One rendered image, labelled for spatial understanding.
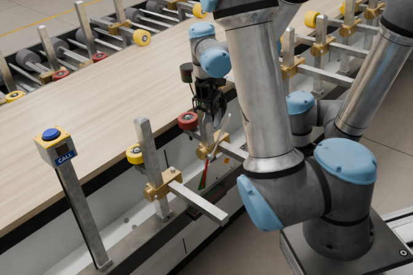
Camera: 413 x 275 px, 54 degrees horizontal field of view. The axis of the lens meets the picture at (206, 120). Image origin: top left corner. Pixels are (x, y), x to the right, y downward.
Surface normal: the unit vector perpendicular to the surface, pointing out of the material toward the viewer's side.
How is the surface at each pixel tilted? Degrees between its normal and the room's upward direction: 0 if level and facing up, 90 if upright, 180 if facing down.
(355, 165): 8
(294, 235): 0
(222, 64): 90
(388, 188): 0
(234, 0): 72
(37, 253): 90
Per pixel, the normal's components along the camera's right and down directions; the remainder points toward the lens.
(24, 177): -0.11, -0.82
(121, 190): 0.71, 0.33
